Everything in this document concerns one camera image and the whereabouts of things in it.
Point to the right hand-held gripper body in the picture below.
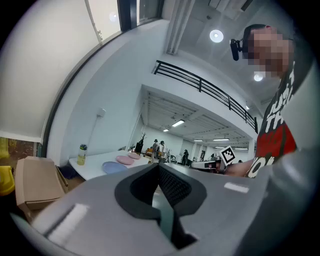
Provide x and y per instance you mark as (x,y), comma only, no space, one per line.
(227,155)

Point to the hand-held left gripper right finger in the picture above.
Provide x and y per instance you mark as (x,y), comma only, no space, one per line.
(220,200)

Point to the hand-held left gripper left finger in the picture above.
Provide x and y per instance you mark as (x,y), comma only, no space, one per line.
(100,212)

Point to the blue big plate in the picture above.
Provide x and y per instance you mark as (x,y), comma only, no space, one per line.
(114,167)

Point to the pink big plate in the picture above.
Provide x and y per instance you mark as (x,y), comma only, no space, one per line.
(134,155)
(125,159)

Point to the person's right forearm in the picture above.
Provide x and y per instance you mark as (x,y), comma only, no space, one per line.
(238,168)

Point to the dark bag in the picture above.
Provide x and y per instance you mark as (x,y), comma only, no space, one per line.
(67,172)

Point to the clear bottle with yellow drink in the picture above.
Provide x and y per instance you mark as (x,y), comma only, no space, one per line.
(81,156)

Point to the brown cardboard box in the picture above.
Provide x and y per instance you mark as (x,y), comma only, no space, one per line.
(37,185)

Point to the black balcony railing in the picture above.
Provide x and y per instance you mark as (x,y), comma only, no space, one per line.
(207,87)

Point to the black cabinet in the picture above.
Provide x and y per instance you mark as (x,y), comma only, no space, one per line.
(138,147)

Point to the orange sofa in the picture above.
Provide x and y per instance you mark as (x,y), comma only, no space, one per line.
(149,151)

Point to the round ceiling light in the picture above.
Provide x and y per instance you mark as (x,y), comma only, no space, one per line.
(258,77)
(216,35)

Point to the black coat rack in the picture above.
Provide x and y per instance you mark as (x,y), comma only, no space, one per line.
(143,138)

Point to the yellow bag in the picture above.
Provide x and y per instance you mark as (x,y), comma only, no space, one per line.
(5,175)

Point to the person's head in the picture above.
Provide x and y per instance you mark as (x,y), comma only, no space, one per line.
(270,50)

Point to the white roller blind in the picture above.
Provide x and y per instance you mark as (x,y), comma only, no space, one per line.
(42,70)

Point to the black head-mounted camera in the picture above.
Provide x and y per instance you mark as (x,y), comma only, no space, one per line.
(235,49)

